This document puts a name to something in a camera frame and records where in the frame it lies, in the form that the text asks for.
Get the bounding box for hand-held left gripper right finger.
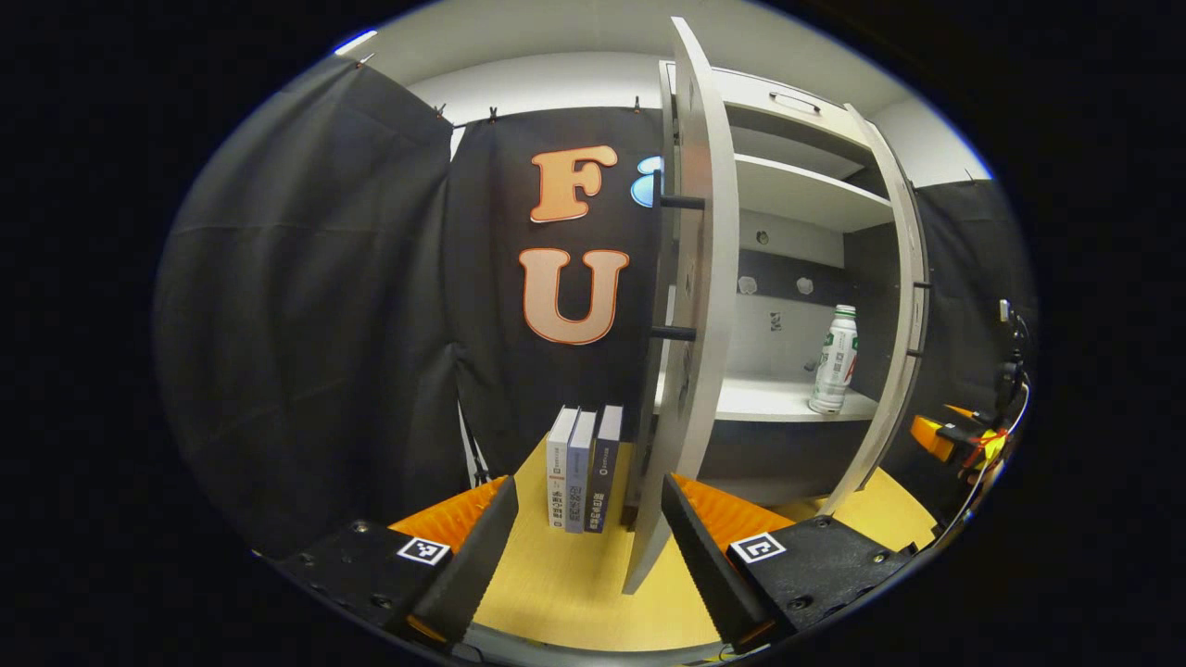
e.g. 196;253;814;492
660;472;914;654

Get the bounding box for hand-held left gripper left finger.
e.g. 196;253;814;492
273;475;520;645

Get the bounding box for white plastic bottle green ring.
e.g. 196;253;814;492
808;304;860;415

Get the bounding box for white cabinet door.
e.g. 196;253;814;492
621;17;742;596
820;102;933;517

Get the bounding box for white book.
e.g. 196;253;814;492
545;406;581;531

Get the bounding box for grey blue book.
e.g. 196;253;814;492
564;409;599;535

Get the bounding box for dark blue book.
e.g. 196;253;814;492
584;404;625;535

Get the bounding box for white and grey cabinet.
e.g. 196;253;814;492
649;60;914;509

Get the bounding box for black backdrop cloth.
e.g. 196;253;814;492
153;54;1034;557

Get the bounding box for white cabinet drawer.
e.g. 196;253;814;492
709;67;872;149

